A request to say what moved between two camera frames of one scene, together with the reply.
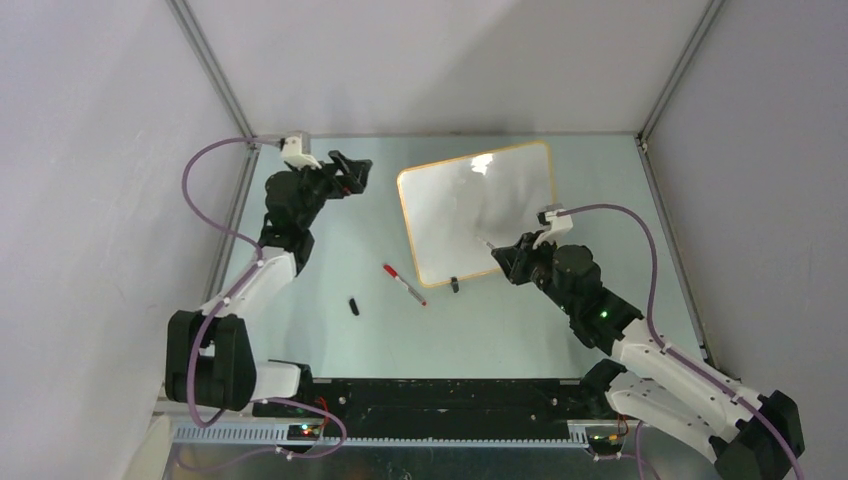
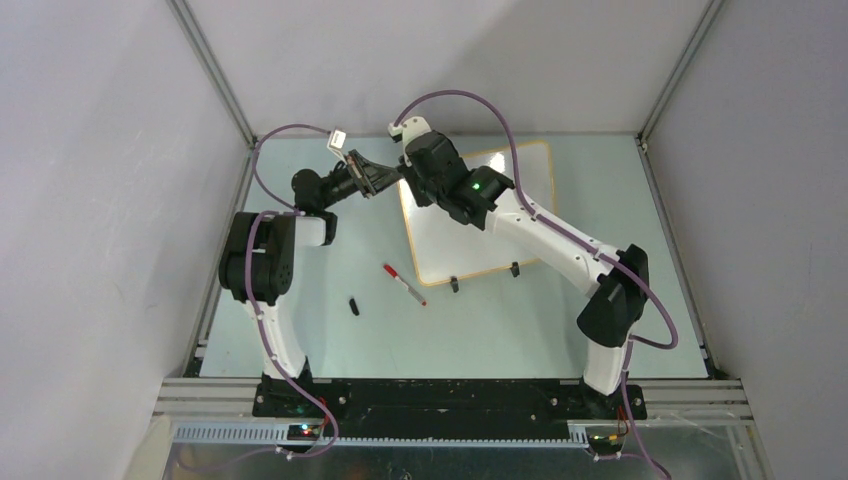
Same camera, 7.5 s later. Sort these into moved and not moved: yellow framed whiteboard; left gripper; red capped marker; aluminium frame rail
Moved: left gripper
Not moved: yellow framed whiteboard; red capped marker; aluminium frame rail
